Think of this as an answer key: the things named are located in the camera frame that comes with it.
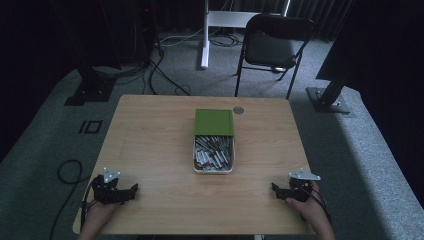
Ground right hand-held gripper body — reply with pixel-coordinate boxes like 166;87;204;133
281;167;322;204

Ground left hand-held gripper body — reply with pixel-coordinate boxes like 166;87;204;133
90;167;133;206

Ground white box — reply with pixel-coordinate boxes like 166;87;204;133
192;133;236;175

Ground green box lid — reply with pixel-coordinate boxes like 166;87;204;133
193;108;236;138

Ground person's left hand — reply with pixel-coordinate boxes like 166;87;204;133
83;199;118;232

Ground person's right hand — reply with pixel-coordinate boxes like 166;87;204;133
285;181;323;228

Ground pile of small metal parts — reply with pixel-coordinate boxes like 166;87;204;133
194;135;234;172

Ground black metal stand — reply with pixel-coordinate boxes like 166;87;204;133
63;63;117;108
305;71;355;116

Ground black folding chair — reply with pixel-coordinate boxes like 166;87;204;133
233;13;317;101

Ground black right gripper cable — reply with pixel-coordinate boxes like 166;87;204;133
298;185;333;225

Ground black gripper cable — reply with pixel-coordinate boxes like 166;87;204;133
298;185;333;225
79;185;98;231

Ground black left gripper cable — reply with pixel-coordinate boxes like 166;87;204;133
79;185;98;231

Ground black looped floor cable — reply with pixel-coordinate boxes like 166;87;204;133
49;159;88;240

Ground black floor cables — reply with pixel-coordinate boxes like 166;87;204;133
142;46;192;98

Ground grey floor cables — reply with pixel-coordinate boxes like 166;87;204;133
158;26;242;48

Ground white desk frame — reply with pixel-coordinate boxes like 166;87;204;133
199;0;292;70

